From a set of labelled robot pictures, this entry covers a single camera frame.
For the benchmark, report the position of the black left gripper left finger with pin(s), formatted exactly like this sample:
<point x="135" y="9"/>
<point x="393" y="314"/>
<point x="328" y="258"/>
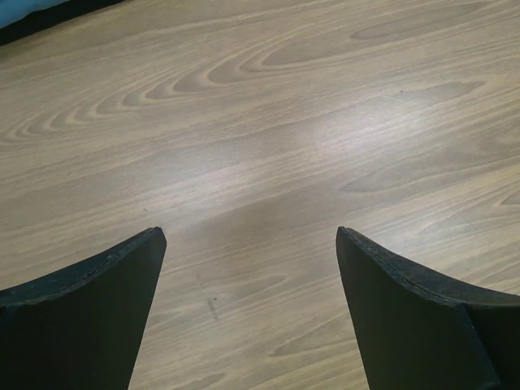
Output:
<point x="81" y="327"/>

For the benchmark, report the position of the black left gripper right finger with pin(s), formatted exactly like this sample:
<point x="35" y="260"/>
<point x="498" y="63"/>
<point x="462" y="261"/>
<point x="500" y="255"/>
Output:
<point x="417" y="328"/>

